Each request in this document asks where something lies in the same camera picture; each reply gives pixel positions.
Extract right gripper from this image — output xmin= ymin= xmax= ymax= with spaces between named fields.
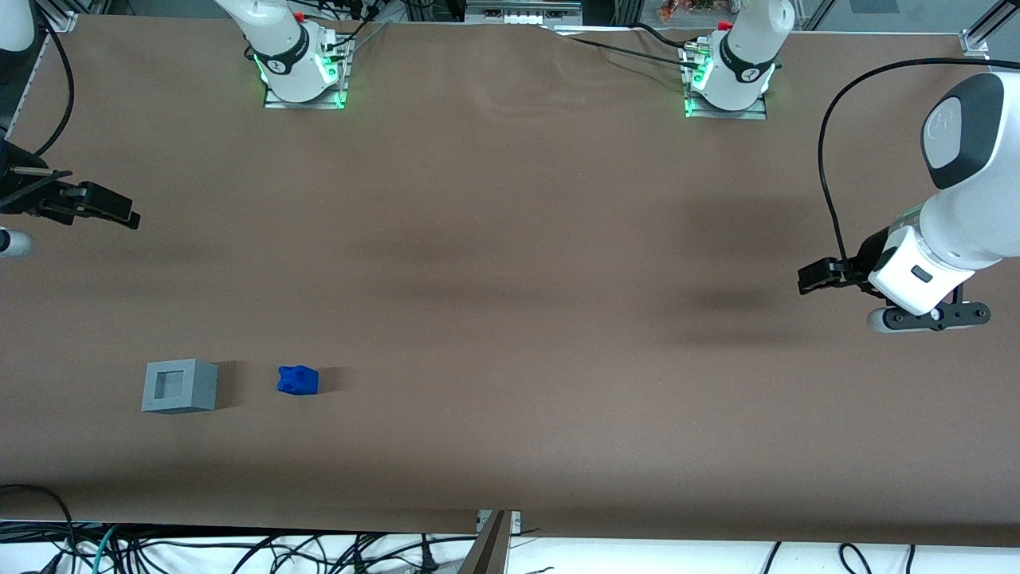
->
xmin=0 ymin=142 xmax=142 ymax=230

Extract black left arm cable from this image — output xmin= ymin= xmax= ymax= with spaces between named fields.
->
xmin=818 ymin=56 xmax=1020 ymax=292

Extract teal floor cable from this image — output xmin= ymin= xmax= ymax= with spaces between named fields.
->
xmin=78 ymin=524 xmax=122 ymax=574

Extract blue plastic part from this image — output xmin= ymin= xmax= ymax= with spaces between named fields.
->
xmin=277 ymin=365 xmax=320 ymax=396

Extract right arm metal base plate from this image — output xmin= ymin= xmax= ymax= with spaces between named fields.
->
xmin=263 ymin=36 xmax=350 ymax=111

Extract gray cube base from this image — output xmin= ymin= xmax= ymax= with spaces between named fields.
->
xmin=141 ymin=359 xmax=218 ymax=415

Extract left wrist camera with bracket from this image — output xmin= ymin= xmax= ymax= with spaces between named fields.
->
xmin=867 ymin=301 xmax=991 ymax=334

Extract gray electronics box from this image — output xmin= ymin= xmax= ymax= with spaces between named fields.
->
xmin=465 ymin=0 xmax=583 ymax=26

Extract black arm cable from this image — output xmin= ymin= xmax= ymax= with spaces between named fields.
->
xmin=818 ymin=56 xmax=1020 ymax=292
xmin=32 ymin=4 xmax=77 ymax=160

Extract aluminium frame corner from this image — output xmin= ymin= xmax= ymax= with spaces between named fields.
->
xmin=959 ymin=0 xmax=1020 ymax=58

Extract black looped floor cable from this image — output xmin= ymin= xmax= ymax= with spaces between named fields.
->
xmin=0 ymin=483 xmax=77 ymax=574

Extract black base cable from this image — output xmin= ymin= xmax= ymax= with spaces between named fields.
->
xmin=550 ymin=28 xmax=699 ymax=69
xmin=330 ymin=14 xmax=393 ymax=61
xmin=628 ymin=22 xmax=696 ymax=50

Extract brown table cover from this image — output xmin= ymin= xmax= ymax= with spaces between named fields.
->
xmin=0 ymin=14 xmax=1020 ymax=548

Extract metal post with bracket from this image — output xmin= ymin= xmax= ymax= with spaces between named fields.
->
xmin=458 ymin=510 xmax=522 ymax=574

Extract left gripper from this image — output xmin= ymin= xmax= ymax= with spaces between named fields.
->
xmin=798 ymin=226 xmax=975 ymax=316

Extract perforated metal side rail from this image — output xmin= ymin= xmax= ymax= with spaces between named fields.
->
xmin=0 ymin=33 xmax=50 ymax=154

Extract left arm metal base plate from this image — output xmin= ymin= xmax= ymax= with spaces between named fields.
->
xmin=683 ymin=44 xmax=771 ymax=121

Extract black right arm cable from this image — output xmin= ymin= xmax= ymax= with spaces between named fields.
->
xmin=32 ymin=4 xmax=77 ymax=160

